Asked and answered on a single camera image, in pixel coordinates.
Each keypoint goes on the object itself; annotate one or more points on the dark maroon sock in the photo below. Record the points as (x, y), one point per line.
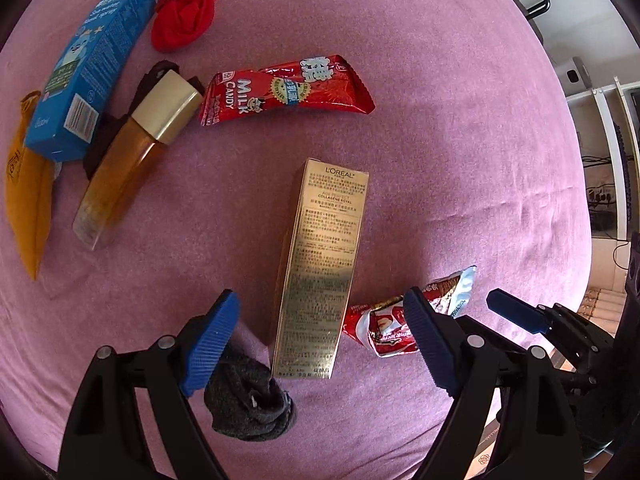
(107, 131)

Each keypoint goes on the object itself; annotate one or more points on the crumpled red white wrapper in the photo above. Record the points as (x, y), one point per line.
(382, 327)

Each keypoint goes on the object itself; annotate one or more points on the mustard drawstring pouch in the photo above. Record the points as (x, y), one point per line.
(28, 191)

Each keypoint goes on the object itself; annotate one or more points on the pink bed sheet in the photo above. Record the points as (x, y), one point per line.
(468, 160)

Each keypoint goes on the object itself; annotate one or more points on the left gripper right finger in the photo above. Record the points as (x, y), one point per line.
(537, 437)

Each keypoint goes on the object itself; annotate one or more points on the gold L'Oreal box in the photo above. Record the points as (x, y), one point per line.
(319, 269)

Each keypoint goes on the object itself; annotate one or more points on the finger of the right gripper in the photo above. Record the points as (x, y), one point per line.
(520, 312)

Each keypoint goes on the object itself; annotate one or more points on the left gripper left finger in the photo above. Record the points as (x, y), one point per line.
(104, 437)

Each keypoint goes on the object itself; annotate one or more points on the white shelf unit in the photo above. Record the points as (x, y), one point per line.
(606, 120)

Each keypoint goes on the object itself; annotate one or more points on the amber bottle gold cap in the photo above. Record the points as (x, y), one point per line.
(134, 153)

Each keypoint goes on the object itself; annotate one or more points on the blue carton box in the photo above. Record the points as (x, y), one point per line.
(82, 81)

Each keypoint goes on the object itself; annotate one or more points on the red rolled sock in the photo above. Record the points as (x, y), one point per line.
(178, 23)

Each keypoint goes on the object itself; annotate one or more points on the red milk candy wrapper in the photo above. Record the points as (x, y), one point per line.
(324, 82)

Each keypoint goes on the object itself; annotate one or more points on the dark grey sock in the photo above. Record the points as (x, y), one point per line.
(245, 401)

